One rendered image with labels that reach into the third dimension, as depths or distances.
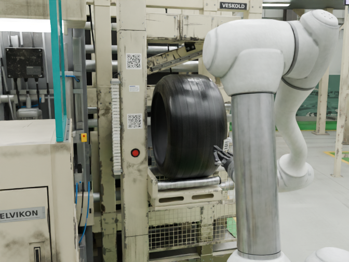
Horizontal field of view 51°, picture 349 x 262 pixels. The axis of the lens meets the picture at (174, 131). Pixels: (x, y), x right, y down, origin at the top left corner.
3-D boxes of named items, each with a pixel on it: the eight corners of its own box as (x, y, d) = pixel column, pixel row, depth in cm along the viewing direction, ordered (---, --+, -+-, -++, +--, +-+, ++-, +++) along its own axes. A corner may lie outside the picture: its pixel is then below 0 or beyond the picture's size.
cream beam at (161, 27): (139, 39, 199) (139, 11, 197) (132, 42, 223) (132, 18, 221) (241, 41, 215) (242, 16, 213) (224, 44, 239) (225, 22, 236)
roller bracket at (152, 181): (152, 199, 176) (152, 180, 174) (138, 177, 214) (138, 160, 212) (159, 198, 177) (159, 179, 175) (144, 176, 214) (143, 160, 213)
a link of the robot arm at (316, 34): (307, 61, 102) (262, 61, 99) (336, 0, 89) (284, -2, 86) (328, 92, 93) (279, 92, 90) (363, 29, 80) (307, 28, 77)
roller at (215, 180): (156, 187, 178) (154, 179, 180) (154, 191, 182) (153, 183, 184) (222, 182, 187) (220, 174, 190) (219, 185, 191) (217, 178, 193)
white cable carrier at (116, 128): (113, 174, 182) (111, 78, 174) (112, 172, 186) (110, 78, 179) (122, 174, 183) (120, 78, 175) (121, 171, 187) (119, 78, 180)
